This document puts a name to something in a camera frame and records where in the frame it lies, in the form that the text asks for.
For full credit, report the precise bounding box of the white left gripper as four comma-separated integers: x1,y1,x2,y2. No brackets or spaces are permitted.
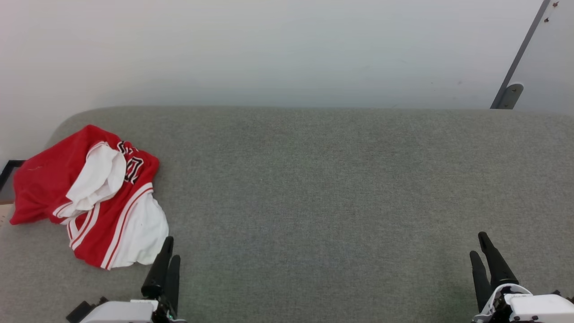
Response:
80,236,187,323

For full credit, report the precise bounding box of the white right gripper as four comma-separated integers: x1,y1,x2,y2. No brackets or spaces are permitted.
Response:
470,231,574,323

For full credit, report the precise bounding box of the red white basketball jersey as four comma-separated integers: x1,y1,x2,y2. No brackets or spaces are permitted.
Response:
10,125,170,270

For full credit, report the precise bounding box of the black framed panel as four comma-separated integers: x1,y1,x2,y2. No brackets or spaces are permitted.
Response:
0,160,26,205

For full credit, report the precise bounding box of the dark grey metal strip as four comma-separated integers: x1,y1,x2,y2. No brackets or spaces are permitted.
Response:
490,0,551,109

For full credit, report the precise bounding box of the light grey mounting bracket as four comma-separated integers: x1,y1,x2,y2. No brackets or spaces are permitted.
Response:
498,83,524,109

